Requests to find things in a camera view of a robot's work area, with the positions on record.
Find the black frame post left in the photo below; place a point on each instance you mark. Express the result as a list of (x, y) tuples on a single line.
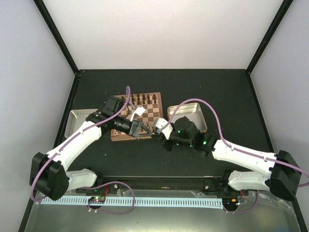
[(56, 34)]

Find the dark chess pieces group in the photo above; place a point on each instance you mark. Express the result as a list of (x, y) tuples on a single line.
[(144, 98)]

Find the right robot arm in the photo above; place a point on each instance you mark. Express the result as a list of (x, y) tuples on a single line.
[(276, 173)]

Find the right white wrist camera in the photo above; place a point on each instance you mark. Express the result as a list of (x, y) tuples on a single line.
[(162, 126)]

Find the black frame post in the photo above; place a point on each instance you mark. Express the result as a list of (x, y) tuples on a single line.
[(279, 16), (56, 34)]

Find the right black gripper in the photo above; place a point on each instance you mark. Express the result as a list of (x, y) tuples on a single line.
[(168, 147)]

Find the wooden chess board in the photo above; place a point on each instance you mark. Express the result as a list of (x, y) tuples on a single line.
[(151, 114)]

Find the white slotted cable duct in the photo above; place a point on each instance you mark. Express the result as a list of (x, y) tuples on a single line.
[(139, 202)]

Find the black frame post right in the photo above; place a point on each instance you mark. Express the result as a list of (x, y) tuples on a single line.
[(279, 16)]

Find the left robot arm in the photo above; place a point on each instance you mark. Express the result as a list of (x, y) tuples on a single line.
[(49, 172)]

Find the gold metal tin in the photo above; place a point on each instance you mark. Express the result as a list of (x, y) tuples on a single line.
[(193, 112)]

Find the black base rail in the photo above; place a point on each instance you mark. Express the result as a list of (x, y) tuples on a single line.
[(210, 185)]

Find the small circuit board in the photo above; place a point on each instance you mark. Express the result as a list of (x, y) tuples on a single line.
[(96, 199)]

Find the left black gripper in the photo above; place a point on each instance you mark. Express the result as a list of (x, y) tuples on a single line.
[(134, 128)]

